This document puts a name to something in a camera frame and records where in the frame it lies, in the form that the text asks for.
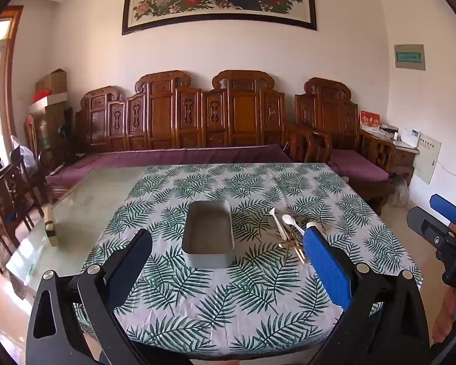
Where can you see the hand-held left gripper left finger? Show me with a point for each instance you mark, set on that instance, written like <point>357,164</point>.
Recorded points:
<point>131,270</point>

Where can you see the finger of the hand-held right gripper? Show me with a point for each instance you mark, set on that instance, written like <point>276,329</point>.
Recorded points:
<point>421,222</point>
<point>444,204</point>

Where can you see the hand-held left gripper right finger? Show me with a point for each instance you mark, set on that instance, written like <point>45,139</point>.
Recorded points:
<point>326,266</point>

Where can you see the rectangular metal tray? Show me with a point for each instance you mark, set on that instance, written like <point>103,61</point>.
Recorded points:
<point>208,235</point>

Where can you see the person's right hand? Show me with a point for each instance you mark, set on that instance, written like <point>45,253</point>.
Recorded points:
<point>445,317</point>

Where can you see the grey bag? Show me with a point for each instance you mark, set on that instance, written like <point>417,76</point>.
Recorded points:
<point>399,190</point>

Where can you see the white electrical panel door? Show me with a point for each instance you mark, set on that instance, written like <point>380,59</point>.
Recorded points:
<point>427,159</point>

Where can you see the wooden side table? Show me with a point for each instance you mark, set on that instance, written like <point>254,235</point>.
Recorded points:
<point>404,157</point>

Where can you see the white desk phone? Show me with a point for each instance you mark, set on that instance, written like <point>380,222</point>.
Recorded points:
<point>408,137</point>

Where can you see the square purple seat cushion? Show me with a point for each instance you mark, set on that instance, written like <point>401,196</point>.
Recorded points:
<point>357,163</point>

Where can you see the beige and black block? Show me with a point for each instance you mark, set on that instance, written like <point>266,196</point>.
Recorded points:
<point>51,226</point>

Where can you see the green leaf print tablecloth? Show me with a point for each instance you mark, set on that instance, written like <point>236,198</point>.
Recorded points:
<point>220,311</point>

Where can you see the red desk calendar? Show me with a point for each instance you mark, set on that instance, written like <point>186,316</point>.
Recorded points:
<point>369,121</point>

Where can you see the carved wooden armchair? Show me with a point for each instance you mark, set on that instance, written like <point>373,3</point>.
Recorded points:
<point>328,114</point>

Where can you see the wooden dining chair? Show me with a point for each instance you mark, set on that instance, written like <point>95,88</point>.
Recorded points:
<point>7,197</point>

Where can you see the black standing fan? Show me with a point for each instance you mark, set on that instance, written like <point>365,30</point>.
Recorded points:
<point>66,133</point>

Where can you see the clear plastic bag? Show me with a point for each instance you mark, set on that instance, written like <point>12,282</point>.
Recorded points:
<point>24,157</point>

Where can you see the carved wooden sofa bench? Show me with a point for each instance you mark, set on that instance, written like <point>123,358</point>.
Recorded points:
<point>197,118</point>

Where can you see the flat white box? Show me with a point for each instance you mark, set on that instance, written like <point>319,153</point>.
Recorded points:
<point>47,102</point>

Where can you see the red cloth item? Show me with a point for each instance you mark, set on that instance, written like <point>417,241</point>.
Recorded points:
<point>42,95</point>

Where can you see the grey wall box green label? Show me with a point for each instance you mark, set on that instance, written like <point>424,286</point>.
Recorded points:
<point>409,57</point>

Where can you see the wooden door frame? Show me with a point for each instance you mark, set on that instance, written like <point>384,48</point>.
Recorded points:
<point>12,76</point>

